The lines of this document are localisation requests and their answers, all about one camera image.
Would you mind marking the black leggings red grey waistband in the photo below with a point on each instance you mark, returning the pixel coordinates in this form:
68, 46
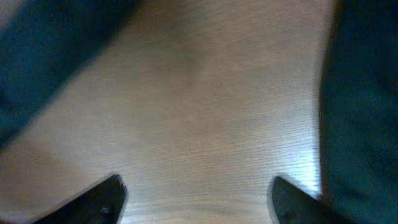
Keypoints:
45, 43

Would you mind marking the black garment pile right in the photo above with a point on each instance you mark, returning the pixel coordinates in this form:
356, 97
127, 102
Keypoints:
358, 111

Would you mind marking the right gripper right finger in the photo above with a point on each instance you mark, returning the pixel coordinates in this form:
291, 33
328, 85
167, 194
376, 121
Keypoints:
293, 206

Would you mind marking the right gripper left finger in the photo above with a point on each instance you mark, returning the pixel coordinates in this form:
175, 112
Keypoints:
101, 204

